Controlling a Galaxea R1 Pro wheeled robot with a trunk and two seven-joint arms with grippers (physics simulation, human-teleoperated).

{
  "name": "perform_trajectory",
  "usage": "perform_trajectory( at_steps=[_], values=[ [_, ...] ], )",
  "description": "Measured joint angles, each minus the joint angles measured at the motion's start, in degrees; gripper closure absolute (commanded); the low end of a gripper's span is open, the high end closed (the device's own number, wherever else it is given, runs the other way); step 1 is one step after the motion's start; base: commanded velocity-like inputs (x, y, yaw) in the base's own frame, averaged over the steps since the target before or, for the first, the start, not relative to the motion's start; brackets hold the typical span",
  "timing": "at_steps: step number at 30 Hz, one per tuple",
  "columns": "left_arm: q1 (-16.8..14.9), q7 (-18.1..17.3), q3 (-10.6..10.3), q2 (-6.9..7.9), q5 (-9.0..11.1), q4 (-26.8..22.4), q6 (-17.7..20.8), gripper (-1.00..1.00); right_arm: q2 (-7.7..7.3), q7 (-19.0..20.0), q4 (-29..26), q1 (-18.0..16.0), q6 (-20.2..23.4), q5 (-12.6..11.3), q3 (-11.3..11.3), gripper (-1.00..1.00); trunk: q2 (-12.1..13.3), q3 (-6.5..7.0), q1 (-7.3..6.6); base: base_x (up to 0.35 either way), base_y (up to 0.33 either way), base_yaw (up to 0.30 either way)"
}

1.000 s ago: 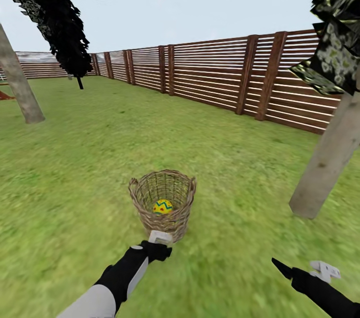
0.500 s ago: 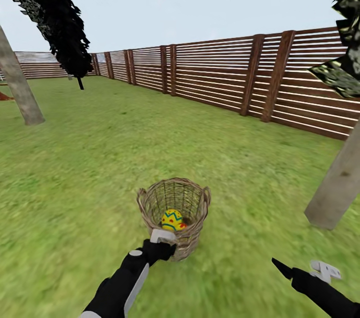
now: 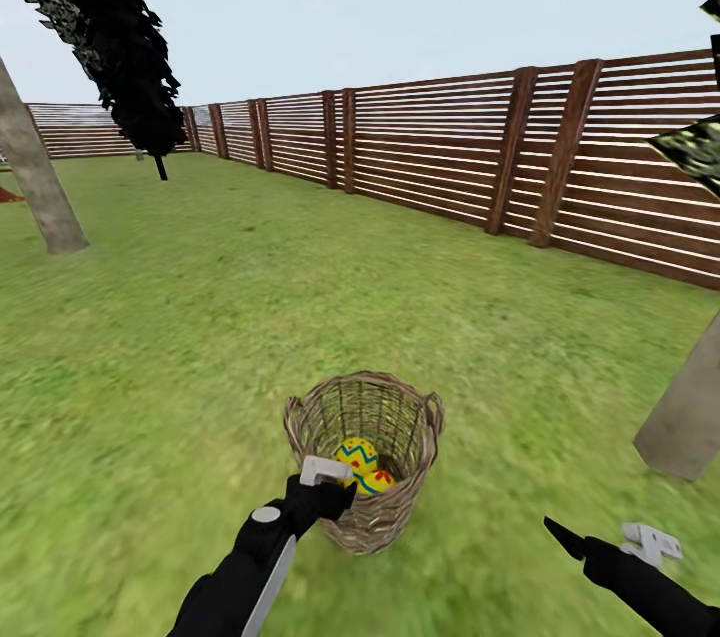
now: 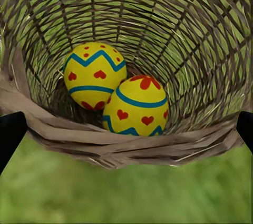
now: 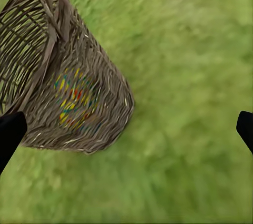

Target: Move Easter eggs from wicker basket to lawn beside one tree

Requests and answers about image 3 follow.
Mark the wicker basket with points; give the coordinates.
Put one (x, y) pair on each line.
(374, 521)

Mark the easter egg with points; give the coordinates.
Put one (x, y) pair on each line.
(362, 455)
(376, 482)

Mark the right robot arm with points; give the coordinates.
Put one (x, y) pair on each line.
(632, 573)

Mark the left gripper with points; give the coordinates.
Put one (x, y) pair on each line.
(327, 500)

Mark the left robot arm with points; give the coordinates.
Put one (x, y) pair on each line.
(235, 600)

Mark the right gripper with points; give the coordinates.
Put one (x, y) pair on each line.
(641, 585)

